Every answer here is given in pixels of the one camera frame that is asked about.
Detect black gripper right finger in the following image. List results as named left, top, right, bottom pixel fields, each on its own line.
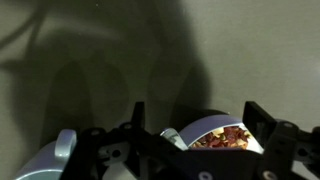
left=242, top=100, right=320, bottom=180

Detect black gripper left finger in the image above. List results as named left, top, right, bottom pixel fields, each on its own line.
left=59, top=100, right=189, bottom=180

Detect mixed nuts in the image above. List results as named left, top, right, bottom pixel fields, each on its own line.
left=191, top=125, right=252, bottom=150

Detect white bowl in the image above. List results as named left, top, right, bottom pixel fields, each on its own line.
left=178, top=114, right=265, bottom=155

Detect white cup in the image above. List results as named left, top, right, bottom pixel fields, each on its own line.
left=13, top=129, right=79, bottom=180

